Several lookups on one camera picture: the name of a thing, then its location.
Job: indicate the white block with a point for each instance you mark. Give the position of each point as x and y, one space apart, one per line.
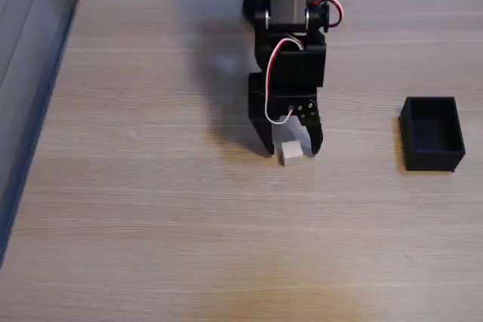
291 154

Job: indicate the black open box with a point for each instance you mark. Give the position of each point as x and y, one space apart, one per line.
432 131

